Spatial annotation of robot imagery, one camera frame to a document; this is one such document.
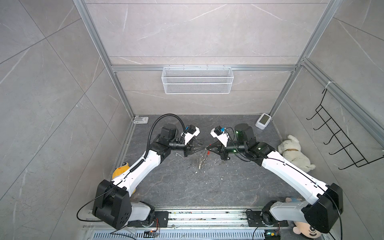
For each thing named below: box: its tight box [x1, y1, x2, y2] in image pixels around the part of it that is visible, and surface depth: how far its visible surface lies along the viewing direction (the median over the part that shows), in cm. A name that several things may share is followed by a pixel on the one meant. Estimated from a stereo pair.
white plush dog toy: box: [277, 135, 316, 173], surface depth 89 cm
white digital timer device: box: [255, 113, 272, 130], surface depth 113 cm
